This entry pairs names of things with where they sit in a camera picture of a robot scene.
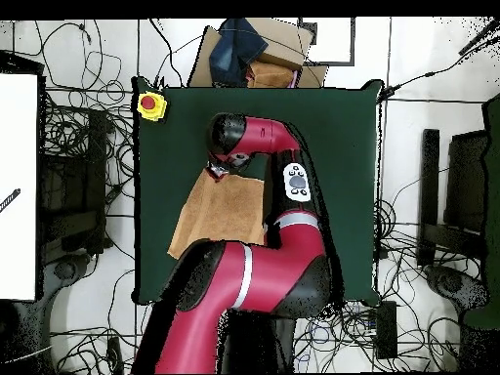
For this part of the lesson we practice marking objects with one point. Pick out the black power strip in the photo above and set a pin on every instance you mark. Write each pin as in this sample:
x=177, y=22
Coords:
x=114, y=353

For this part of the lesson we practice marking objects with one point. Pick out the dark green fabric panel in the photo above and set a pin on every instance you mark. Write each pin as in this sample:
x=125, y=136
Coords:
x=494, y=195

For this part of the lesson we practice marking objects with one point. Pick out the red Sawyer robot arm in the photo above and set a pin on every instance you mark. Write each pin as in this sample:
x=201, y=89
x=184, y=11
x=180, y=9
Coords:
x=265, y=269

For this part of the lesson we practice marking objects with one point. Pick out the white panel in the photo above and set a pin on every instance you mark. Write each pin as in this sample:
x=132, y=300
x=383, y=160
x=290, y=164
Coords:
x=17, y=156

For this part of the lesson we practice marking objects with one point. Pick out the dark grey stand base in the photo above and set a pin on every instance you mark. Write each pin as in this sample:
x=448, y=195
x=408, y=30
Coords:
x=461, y=289
x=54, y=289

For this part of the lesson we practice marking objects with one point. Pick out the blue jeans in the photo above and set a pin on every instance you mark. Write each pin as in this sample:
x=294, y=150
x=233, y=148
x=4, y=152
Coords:
x=234, y=50

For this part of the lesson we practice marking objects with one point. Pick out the black round knob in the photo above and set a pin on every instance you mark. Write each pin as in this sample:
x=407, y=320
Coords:
x=65, y=270
x=450, y=283

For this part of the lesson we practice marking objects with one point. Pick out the black flat bar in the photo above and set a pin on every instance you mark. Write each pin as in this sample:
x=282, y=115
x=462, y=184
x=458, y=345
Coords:
x=429, y=168

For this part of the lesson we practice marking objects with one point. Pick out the dark green table cloth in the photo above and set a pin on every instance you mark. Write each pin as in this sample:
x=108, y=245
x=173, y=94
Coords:
x=175, y=136

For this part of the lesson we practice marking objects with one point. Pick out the brown folded cloth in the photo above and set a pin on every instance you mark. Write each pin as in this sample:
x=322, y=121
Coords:
x=269, y=76

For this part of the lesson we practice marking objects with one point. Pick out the black panel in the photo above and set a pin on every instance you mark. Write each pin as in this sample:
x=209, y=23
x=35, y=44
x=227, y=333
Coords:
x=466, y=179

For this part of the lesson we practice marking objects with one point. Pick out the black equipment rack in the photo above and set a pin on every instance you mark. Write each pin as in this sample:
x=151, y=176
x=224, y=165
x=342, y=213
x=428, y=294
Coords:
x=74, y=187

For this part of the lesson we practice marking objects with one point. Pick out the black power box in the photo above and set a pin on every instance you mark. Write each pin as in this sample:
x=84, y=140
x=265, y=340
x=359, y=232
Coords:
x=386, y=332

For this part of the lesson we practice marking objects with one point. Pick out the brown cardboard box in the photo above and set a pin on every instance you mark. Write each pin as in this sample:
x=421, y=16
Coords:
x=281, y=43

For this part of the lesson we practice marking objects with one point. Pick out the striped black rod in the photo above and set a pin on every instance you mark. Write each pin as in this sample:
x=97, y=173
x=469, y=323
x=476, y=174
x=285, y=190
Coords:
x=11, y=198

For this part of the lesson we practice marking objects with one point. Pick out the yellow emergency stop button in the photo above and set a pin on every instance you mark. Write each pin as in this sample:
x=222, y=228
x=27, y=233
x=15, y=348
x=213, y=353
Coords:
x=156, y=113

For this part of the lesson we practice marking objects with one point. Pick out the pink cloth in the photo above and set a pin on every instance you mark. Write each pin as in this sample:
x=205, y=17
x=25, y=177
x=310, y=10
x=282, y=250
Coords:
x=295, y=78

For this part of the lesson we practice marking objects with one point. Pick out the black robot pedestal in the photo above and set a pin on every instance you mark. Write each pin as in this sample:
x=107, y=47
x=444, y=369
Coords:
x=258, y=343

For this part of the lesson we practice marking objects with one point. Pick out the tan terry towel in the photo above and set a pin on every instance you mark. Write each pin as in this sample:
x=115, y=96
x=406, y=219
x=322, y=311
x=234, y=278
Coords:
x=222, y=211

